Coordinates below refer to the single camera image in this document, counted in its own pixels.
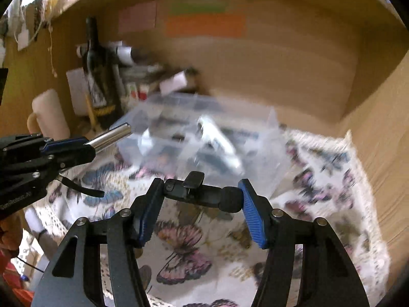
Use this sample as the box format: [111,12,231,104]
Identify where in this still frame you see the small white cardboard box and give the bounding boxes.
[159,71,189,95]

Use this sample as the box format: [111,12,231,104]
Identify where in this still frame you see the left hand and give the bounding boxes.
[1,212,23,258]

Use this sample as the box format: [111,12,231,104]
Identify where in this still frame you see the black clip microphone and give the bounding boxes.
[164,171,244,213]

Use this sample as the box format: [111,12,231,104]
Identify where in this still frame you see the pink sticky note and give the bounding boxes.
[118,2,157,34]

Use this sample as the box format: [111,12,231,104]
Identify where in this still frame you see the stack of books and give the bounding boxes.
[119,64,166,100]

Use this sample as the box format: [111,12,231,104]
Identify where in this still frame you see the butterfly print lace cloth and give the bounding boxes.
[33,130,390,306]

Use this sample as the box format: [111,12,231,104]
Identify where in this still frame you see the silver metal cylinder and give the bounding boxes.
[87,123,132,153]

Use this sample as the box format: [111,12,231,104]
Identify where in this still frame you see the pink ceramic mug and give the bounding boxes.
[27,89,70,140]

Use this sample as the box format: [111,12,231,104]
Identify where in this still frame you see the white handwritten note paper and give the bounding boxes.
[66,68,88,116]

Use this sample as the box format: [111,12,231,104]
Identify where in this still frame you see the clear plastic box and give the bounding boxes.
[115,94,290,197]

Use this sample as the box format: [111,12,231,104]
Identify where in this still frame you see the dark wine bottle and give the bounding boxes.
[85,17,123,129]

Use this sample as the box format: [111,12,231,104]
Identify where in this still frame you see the green sticky note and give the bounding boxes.
[169,0,227,15]

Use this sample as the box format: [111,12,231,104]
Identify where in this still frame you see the orange sticky note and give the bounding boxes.
[166,13,246,38]

